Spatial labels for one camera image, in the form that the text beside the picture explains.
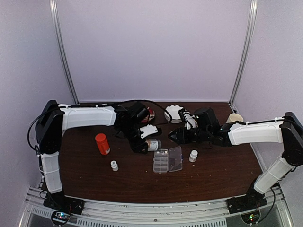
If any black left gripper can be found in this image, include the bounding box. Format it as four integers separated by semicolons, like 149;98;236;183
119;122;149;154

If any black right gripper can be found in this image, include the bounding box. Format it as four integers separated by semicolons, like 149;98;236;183
169;127;211;145

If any grey cap pill bottle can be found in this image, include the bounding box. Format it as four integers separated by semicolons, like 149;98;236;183
146;139;162;151

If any clear plastic pill organizer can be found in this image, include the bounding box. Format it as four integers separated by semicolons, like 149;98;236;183
153;146;183;174

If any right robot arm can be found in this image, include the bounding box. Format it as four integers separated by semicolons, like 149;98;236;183
168;108;303;209

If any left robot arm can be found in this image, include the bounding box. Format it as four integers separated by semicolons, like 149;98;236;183
27;100;161;210

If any red floral plate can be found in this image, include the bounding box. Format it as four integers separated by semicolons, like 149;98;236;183
141;107;155;123

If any cream ribbed mug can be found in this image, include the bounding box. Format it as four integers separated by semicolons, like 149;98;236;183
226;113;244;123

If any small white pill bottle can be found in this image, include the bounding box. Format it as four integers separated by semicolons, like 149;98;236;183
189;150;198;163

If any orange pill bottle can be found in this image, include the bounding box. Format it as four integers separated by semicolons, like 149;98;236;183
95;133;110;155

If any white scalloped bowl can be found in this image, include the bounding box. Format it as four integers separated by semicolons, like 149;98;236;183
164;105;184;124

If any small white dropper bottle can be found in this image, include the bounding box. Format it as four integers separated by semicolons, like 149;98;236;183
110;160;119;172

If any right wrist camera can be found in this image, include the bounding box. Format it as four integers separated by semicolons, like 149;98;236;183
178;108;198;130

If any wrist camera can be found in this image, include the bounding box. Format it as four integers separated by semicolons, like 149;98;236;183
139;124;158;139
178;108;198;130

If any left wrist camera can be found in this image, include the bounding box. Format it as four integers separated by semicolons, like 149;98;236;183
139;124;158;139

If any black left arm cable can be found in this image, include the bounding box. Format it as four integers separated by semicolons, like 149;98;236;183
78;99;172;125

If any aluminium front rail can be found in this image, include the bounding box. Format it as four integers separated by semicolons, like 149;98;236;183
18;186;294;227

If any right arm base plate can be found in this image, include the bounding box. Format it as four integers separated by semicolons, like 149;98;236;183
227;194;267;214

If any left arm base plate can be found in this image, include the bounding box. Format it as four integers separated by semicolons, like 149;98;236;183
43;191;85;215

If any right aluminium frame post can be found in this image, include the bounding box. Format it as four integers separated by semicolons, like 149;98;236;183
229;0;258;106

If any aluminium frame post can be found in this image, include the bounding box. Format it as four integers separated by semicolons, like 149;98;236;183
229;0;258;106
49;0;79;104

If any left aluminium frame post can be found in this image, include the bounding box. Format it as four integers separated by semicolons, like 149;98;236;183
49;0;79;104

